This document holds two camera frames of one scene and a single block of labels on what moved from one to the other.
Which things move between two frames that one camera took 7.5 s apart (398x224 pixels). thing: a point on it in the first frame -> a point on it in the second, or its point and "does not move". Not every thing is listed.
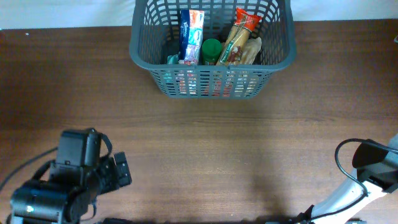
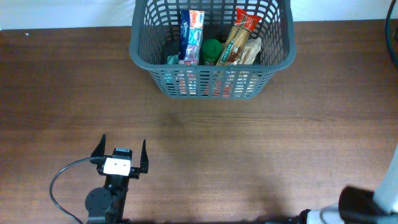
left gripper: (114, 181) -> (134, 172)
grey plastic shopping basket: (155, 33) does not move
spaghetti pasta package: (244, 23) does not move
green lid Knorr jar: (211, 50) does not move
